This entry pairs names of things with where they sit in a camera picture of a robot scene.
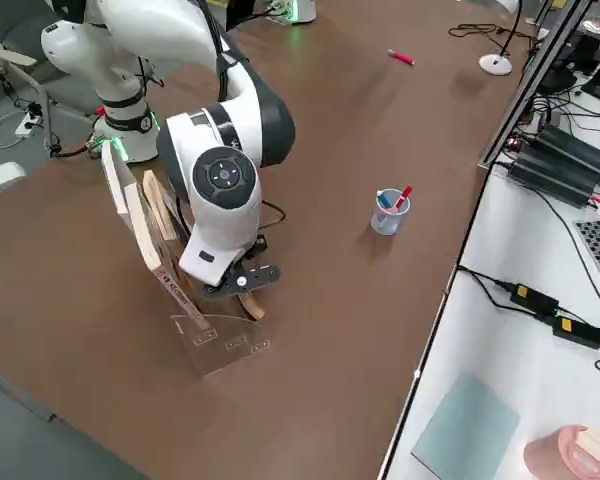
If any tan-edged book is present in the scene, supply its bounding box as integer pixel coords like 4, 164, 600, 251
142, 169, 179, 244

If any pale teal board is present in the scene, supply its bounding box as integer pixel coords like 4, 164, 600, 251
410, 372, 523, 480

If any grey cover book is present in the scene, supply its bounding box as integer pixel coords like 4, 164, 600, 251
160, 188, 194, 246

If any clear plastic pen cup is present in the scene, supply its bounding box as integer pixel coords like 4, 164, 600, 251
369, 187, 414, 236

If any pink round box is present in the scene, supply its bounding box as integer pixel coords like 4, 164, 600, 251
523, 423, 600, 480

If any clear acrylic storage rack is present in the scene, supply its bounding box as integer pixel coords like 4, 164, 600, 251
152, 197, 273, 380

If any black lamp cord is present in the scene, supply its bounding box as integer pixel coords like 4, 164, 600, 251
448, 22, 539, 51

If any black power supply unit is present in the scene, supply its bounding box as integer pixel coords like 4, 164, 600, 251
507, 123, 600, 207

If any black power adapter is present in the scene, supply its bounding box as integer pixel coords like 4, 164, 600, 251
551, 314, 600, 351
508, 282, 561, 317

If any white desk lamp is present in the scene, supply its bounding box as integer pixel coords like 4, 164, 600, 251
478, 0, 527, 77

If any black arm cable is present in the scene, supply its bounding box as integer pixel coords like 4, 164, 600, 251
197, 0, 287, 229

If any aluminium divider post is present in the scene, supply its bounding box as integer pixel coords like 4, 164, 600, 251
476, 0, 584, 170

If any book with hands cover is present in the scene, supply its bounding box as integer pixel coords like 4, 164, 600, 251
236, 292, 267, 321

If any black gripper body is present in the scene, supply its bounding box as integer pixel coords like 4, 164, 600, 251
202, 234, 281, 300

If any pink marker white cap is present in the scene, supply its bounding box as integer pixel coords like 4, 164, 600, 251
387, 48, 417, 68

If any white power strip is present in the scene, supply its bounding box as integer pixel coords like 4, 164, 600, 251
14, 110, 45, 139

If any white book with print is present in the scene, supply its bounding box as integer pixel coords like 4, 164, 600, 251
101, 141, 212, 332

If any white box yellow label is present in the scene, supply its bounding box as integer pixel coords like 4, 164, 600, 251
0, 160, 28, 204

